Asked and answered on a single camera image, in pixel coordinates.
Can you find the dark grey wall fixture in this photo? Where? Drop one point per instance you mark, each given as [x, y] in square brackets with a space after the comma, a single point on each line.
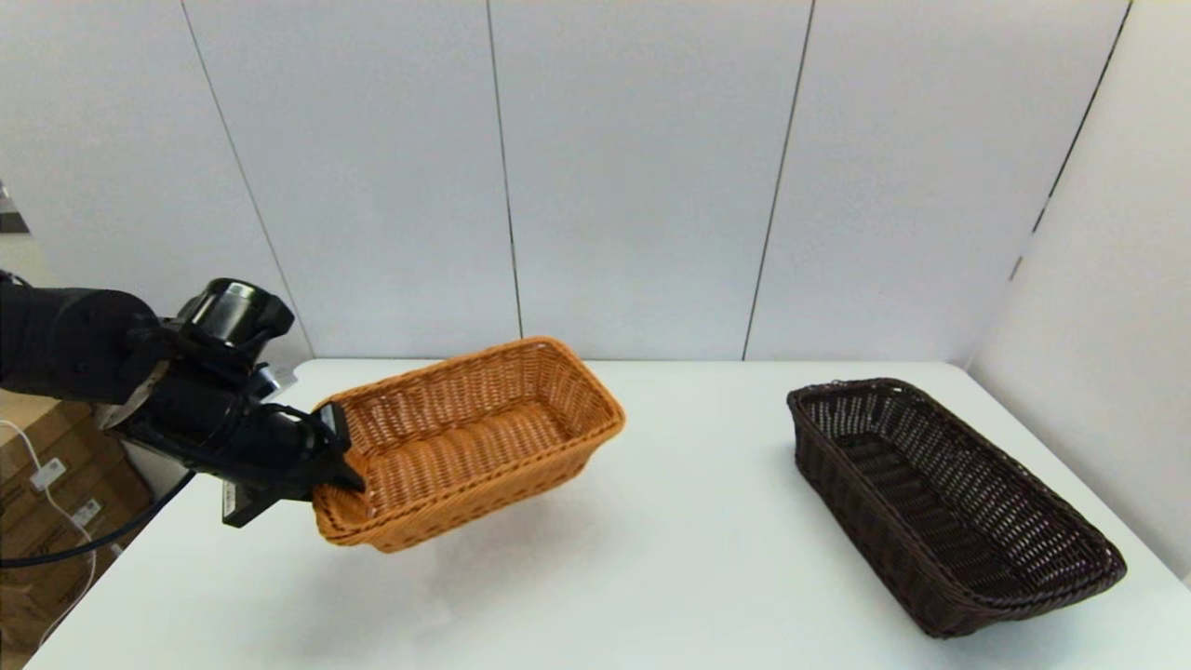
[11, 223]

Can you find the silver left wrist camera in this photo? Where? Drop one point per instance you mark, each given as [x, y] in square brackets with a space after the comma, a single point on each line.
[274, 380]

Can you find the small white tag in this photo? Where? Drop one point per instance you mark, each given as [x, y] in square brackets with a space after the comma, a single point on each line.
[86, 513]
[48, 475]

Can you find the brown cardboard box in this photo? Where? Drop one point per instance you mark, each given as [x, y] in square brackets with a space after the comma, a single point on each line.
[23, 605]
[23, 526]
[37, 433]

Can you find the dark brown wicker basket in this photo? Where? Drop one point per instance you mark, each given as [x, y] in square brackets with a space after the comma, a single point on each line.
[940, 512]

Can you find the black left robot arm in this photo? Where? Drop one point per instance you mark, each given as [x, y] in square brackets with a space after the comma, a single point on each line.
[65, 344]

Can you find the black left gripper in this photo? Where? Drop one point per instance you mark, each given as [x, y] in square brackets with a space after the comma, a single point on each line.
[260, 456]

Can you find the orange wicker basket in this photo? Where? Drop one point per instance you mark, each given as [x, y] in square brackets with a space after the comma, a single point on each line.
[475, 447]

